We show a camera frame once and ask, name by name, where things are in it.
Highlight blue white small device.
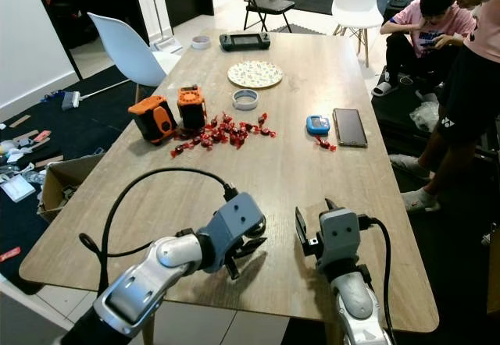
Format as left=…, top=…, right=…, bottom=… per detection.
left=305, top=114, right=332, bottom=136

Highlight open cardboard box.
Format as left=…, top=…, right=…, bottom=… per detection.
left=38, top=153, right=96, bottom=222

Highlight tall orange black device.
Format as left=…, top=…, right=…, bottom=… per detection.
left=176, top=86, right=209, bottom=133

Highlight black folding chair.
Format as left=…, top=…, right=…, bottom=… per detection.
left=240, top=0, right=296, bottom=33

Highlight dark blue floor rug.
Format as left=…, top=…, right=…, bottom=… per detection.
left=0, top=66, right=151, bottom=296

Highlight black smartphone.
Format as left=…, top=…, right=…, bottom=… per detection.
left=331, top=108, right=370, bottom=149

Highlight white ring tape roll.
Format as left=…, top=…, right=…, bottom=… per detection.
left=232, top=89, right=260, bottom=112

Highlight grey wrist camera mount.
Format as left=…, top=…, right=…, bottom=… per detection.
left=199, top=192, right=267, bottom=273
left=318, top=208, right=363, bottom=269

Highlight pale blue plastic chair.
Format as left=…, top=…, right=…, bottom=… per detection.
left=87, top=12, right=174, bottom=105

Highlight black handheld game console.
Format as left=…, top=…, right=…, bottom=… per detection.
left=219, top=31, right=272, bottom=52

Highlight white handheld floor cleaner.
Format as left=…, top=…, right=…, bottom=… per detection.
left=60, top=78, right=127, bottom=112

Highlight seated person pink shirt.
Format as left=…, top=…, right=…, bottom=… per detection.
left=373, top=0, right=479, bottom=98

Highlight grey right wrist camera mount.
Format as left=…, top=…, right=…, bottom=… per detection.
left=318, top=208, right=363, bottom=269

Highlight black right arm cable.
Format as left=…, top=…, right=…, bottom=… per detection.
left=359, top=215, right=394, bottom=338

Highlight wide orange black device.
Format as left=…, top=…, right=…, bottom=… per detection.
left=127, top=94, right=179, bottom=144

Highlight round patterned plate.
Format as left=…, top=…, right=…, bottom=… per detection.
left=227, top=60, right=284, bottom=90

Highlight clear plastic bag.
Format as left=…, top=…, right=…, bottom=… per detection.
left=409, top=100, right=440, bottom=133

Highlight standing person black shorts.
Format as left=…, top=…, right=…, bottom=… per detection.
left=389, top=0, right=500, bottom=214

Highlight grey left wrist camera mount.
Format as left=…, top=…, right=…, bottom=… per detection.
left=199, top=192, right=267, bottom=273

